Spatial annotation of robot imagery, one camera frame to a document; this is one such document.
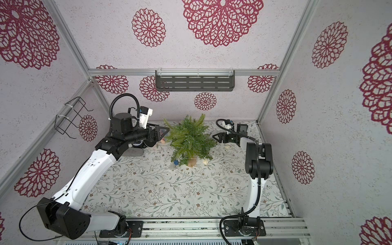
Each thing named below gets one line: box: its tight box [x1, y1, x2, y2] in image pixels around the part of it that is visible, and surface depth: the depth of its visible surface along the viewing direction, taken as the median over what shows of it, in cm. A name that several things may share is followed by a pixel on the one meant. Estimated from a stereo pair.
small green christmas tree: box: [163, 113, 217, 167], surface depth 75 cm
